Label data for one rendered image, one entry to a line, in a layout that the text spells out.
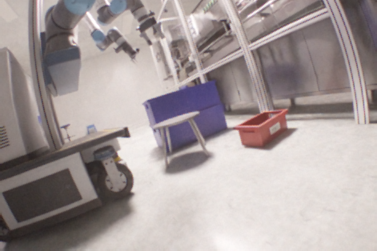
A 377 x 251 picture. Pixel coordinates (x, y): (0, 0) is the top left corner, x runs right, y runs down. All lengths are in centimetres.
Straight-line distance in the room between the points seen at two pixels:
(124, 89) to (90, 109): 138
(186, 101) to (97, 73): 538
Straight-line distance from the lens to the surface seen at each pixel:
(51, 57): 84
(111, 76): 650
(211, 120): 151
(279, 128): 110
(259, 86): 137
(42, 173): 79
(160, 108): 137
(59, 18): 87
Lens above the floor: 37
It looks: 4 degrees down
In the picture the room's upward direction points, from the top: 17 degrees counter-clockwise
